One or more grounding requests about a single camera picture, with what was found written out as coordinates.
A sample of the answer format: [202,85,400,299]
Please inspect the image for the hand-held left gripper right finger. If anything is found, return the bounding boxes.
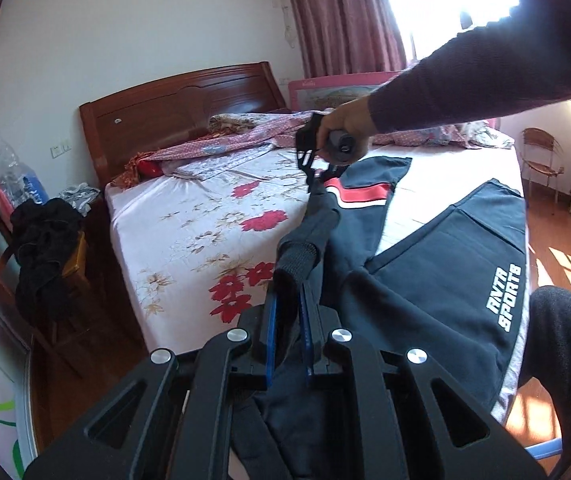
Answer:
[298,285,550,480]

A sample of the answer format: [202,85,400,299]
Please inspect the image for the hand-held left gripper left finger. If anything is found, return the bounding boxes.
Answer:
[23,291,286,480]

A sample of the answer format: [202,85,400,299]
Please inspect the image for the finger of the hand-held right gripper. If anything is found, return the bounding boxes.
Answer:
[294,112,330,194]

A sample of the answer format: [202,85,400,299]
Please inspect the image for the dark navy striped pants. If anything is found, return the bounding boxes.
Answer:
[230,155,530,480]

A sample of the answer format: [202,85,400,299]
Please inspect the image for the person's right forearm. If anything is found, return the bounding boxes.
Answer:
[365,0,571,136]

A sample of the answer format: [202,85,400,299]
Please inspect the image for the person's right hand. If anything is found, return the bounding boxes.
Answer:
[317,94,382,155]

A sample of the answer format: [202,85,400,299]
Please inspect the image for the pink patterned quilt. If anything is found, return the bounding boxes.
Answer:
[124,109,516,182]

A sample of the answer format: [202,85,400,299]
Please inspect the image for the bed with floral sheet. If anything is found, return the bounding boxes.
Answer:
[103,132,532,413]

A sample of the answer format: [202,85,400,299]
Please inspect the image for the maroon curtain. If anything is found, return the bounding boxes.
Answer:
[282,0,409,79]

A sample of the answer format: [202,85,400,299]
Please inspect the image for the wooden headboard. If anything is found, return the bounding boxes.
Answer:
[79,61,287,187]

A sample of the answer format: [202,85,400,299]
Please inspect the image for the window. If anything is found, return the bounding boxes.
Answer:
[373,0,541,63]

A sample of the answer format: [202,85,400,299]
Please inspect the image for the wicker chair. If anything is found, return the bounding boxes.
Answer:
[519,127,566,192]

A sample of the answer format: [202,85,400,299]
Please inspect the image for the grey crumpled cloth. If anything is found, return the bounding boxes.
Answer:
[58,184,102,217]

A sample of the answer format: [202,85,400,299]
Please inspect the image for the black clothes pile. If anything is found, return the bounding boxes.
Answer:
[12,198,87,322]

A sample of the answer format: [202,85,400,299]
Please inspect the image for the person's leg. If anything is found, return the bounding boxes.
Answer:
[519,285,571,466]

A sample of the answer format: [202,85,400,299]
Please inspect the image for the clear plastic bag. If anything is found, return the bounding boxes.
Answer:
[0,139,49,211]

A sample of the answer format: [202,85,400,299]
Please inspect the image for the pink bed guard rail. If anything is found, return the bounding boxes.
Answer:
[288,71,402,114]

